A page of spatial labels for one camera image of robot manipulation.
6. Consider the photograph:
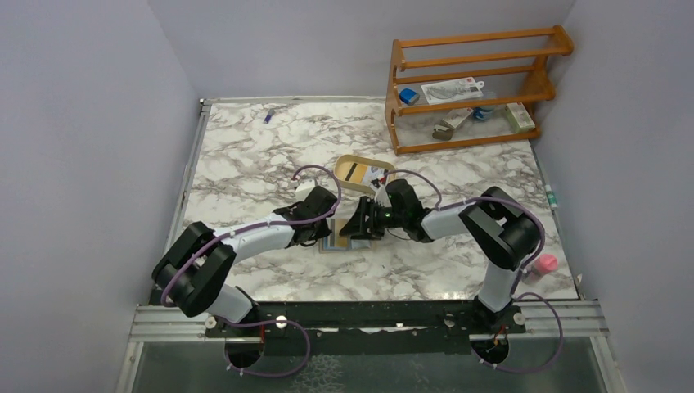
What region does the beige leather card holder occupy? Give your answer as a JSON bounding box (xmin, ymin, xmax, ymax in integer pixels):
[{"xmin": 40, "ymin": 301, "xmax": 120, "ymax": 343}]
[{"xmin": 318, "ymin": 218, "xmax": 374, "ymax": 254}]

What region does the white card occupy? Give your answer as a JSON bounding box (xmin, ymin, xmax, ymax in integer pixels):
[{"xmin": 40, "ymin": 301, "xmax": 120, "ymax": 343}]
[{"xmin": 361, "ymin": 165, "xmax": 389, "ymax": 190}]

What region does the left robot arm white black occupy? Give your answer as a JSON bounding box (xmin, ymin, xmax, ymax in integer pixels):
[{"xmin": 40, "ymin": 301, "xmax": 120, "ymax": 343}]
[{"xmin": 151, "ymin": 186, "xmax": 339, "ymax": 323}]

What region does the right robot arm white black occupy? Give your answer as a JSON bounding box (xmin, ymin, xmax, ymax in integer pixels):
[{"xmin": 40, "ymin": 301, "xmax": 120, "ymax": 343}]
[{"xmin": 340, "ymin": 178, "xmax": 545, "ymax": 314}]

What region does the yellow card in tray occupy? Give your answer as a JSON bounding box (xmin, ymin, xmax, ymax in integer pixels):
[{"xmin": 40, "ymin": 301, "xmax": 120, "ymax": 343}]
[{"xmin": 345, "ymin": 162, "xmax": 367, "ymax": 184}]

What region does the cream oval tray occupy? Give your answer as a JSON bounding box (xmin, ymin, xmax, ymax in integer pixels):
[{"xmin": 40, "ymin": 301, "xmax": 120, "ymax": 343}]
[{"xmin": 333, "ymin": 154, "xmax": 395, "ymax": 196}]

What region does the grey tape dispenser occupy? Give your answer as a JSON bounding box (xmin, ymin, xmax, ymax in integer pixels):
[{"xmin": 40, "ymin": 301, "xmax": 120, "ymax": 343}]
[{"xmin": 432, "ymin": 125, "xmax": 455, "ymax": 141}]

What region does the blue small box on shelf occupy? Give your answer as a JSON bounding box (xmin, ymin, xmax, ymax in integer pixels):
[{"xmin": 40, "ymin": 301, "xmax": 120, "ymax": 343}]
[{"xmin": 399, "ymin": 88, "xmax": 420, "ymax": 106}]

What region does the small blue marker pen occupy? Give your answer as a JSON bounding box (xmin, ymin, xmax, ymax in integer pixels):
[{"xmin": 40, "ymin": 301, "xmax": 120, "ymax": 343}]
[{"xmin": 264, "ymin": 109, "xmax": 275, "ymax": 124}]

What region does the blue round container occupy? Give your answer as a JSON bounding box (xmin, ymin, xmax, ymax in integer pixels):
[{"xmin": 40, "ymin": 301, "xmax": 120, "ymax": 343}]
[{"xmin": 472, "ymin": 106, "xmax": 495, "ymax": 121}]

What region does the wooden orange shelf rack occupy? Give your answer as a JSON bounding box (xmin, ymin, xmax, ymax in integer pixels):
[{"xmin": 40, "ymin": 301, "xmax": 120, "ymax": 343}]
[{"xmin": 385, "ymin": 25, "xmax": 575, "ymax": 155}]

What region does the white packaged item on shelf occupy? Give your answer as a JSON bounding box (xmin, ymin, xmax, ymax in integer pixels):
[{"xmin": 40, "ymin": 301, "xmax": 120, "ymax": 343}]
[{"xmin": 421, "ymin": 77, "xmax": 485, "ymax": 105}]

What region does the green white small box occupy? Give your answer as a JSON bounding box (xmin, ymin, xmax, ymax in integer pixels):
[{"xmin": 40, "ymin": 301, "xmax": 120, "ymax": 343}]
[{"xmin": 504, "ymin": 102, "xmax": 536, "ymax": 133}]

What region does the pink round object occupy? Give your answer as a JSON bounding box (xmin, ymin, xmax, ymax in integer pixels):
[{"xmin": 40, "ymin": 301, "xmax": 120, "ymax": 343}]
[{"xmin": 523, "ymin": 254, "xmax": 558, "ymax": 285}]

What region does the green white tube at edge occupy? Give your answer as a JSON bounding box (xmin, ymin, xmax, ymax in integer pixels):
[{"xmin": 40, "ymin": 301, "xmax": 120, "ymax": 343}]
[{"xmin": 544, "ymin": 184, "xmax": 558, "ymax": 210}]

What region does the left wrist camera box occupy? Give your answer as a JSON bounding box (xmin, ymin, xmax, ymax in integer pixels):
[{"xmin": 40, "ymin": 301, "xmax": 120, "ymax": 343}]
[{"xmin": 294, "ymin": 182, "xmax": 315, "ymax": 201}]

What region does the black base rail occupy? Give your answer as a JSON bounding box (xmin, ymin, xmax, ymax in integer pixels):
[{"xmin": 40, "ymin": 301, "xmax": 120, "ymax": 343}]
[{"xmin": 205, "ymin": 300, "xmax": 525, "ymax": 356}]

